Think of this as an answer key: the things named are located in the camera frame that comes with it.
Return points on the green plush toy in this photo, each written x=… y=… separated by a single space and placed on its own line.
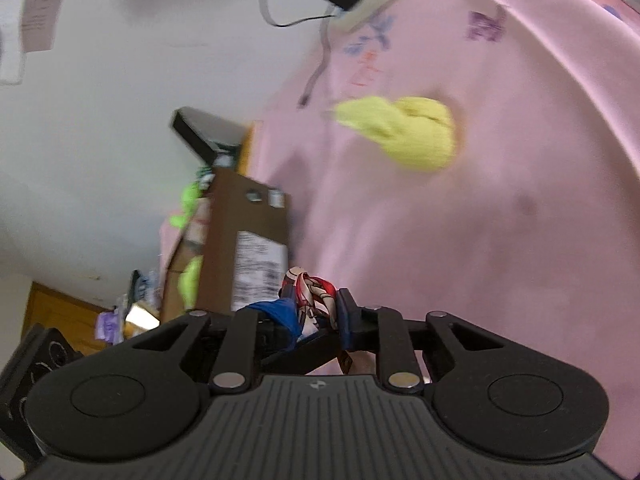
x=190 y=196

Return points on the brown cardboard box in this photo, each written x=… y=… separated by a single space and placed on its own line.
x=241 y=231

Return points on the neon green cloth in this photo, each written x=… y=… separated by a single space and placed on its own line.
x=188 y=282

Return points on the yellow sock bundle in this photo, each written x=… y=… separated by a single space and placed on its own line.
x=417 y=133

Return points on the black smartphone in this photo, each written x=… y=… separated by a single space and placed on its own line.
x=215 y=140

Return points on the red patterned scarf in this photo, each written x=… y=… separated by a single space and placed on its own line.
x=317 y=337

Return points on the cluttered items pile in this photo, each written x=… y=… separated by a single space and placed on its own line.
x=134 y=313

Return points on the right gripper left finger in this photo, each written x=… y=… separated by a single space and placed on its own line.
x=283 y=312

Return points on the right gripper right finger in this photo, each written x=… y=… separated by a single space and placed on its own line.
x=357 y=325

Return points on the pink printed tablecloth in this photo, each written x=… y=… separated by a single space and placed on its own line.
x=533 y=230

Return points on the yellow book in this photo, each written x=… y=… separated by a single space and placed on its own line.
x=247 y=148

